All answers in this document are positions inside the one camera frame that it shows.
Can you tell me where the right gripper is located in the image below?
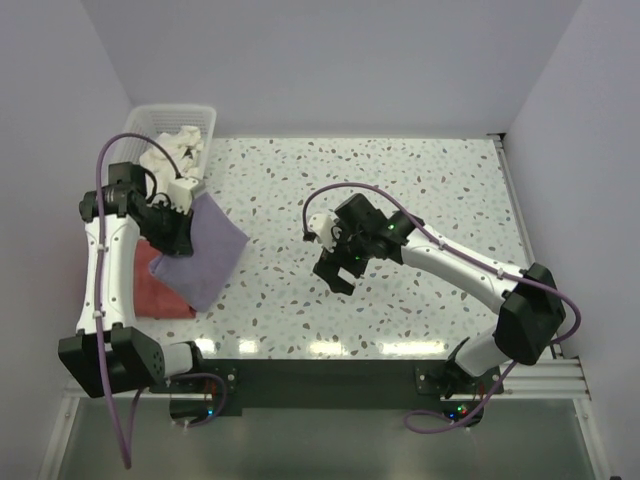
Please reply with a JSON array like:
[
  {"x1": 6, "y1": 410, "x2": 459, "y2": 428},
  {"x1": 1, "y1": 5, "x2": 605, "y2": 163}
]
[{"x1": 313, "y1": 220, "x2": 373, "y2": 296}]

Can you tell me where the purple t shirt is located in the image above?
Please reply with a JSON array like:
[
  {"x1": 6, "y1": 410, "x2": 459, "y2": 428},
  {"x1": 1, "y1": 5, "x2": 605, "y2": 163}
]
[{"x1": 149, "y1": 193, "x2": 249, "y2": 312}]

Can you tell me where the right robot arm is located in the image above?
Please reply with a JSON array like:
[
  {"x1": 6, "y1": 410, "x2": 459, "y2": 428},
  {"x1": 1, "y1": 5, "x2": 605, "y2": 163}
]
[{"x1": 304, "y1": 193, "x2": 566, "y2": 394}]

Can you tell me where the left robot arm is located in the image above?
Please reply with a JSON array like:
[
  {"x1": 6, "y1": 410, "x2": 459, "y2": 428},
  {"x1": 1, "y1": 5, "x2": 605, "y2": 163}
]
[{"x1": 58, "y1": 162, "x2": 207, "y2": 398}]

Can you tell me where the folded red t shirt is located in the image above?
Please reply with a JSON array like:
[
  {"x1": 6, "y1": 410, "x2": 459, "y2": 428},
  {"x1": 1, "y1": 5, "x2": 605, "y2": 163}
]
[{"x1": 133, "y1": 239, "x2": 195, "y2": 320}]

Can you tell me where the white crumpled t shirt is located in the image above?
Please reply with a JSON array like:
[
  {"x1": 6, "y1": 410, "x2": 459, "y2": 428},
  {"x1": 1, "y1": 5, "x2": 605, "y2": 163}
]
[{"x1": 139, "y1": 125, "x2": 204, "y2": 182}]

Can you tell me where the white plastic laundry basket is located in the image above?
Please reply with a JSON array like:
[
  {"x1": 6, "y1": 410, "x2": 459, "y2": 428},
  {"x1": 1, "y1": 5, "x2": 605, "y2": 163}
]
[{"x1": 124, "y1": 103, "x2": 217, "y2": 179}]

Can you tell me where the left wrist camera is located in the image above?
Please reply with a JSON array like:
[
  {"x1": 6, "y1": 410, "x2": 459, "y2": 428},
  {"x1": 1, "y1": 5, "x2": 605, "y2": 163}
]
[{"x1": 166, "y1": 177, "x2": 205, "y2": 214}]

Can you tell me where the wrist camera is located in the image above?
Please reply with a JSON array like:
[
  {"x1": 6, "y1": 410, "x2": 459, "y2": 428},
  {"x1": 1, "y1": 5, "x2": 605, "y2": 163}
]
[
  {"x1": 166, "y1": 177, "x2": 205, "y2": 214},
  {"x1": 306, "y1": 213, "x2": 336, "y2": 252}
]

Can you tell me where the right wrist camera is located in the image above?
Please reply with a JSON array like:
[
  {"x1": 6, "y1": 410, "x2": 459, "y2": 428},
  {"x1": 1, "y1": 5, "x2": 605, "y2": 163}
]
[{"x1": 306, "y1": 213, "x2": 336, "y2": 252}]

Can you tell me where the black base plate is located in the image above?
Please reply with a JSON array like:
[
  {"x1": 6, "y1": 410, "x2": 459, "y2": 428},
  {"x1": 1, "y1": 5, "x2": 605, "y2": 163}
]
[{"x1": 151, "y1": 359, "x2": 500, "y2": 420}]

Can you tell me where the aluminium side rail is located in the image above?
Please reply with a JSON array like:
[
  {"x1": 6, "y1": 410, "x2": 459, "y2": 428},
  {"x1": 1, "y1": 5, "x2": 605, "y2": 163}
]
[{"x1": 492, "y1": 130, "x2": 566, "y2": 359}]

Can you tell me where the aluminium front rail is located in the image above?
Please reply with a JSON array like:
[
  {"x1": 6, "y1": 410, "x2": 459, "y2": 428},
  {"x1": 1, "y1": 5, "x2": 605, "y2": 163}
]
[{"x1": 69, "y1": 352, "x2": 589, "y2": 399}]

